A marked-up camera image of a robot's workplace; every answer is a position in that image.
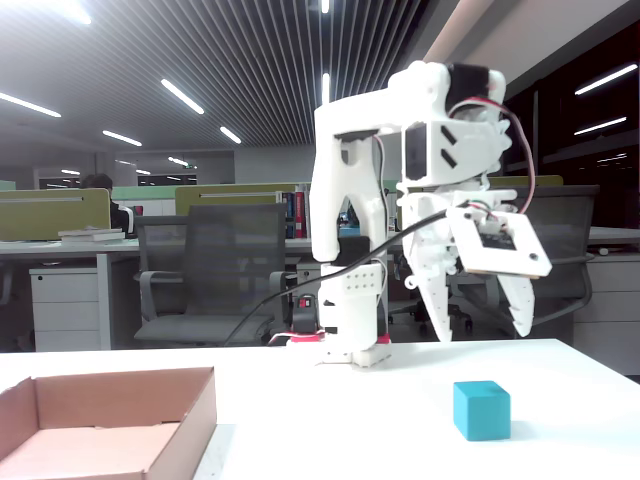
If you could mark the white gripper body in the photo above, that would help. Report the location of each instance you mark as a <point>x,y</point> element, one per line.
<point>429,250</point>

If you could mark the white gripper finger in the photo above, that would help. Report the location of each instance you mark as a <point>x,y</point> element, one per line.
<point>521,305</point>
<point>437,310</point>

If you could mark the blue cube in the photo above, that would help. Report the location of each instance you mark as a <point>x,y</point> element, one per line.
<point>482,412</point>

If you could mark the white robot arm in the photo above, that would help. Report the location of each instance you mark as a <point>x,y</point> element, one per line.
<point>340,150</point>

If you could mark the brown cardboard box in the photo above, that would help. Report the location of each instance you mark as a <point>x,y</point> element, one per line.
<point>125,395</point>

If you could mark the grey mesh office chair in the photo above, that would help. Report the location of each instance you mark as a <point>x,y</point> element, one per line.
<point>230,250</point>
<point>560,235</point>
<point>160,240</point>

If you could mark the white drawer cabinet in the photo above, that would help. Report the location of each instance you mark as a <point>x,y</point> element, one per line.
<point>610,310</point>
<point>65,310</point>

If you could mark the white office desk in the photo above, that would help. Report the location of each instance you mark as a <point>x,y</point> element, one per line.
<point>615,235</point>
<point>50,246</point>

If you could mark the olive desk divider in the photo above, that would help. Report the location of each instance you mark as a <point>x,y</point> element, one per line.
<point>210,190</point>
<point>50,220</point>
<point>545,181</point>

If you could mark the red and black table clamp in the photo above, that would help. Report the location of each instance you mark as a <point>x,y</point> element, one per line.
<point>305,320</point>

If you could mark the upright row of books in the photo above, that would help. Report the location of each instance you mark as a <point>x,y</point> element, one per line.
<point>297,212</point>

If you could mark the green desk divider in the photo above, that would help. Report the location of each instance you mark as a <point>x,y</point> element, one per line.
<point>145,192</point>

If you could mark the seated person black hair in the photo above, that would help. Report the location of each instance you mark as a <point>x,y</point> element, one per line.
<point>120,217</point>

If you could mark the stack of books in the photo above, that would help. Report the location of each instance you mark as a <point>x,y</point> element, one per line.
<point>90,235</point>

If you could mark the white wrist camera plate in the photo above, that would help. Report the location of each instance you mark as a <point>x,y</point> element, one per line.
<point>520,260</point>

